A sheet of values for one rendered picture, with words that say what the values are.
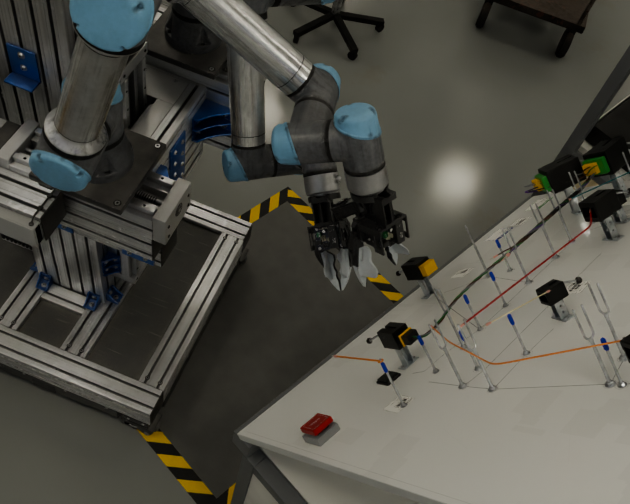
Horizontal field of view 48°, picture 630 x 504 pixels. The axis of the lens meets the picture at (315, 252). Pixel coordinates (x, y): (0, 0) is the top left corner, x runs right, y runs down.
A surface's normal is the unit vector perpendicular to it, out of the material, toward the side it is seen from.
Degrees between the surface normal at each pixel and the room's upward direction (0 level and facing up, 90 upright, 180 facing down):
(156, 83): 0
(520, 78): 0
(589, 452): 54
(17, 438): 0
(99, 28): 83
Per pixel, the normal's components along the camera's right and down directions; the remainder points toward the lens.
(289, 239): 0.17, -0.57
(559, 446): -0.45, -0.87
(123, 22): -0.11, 0.72
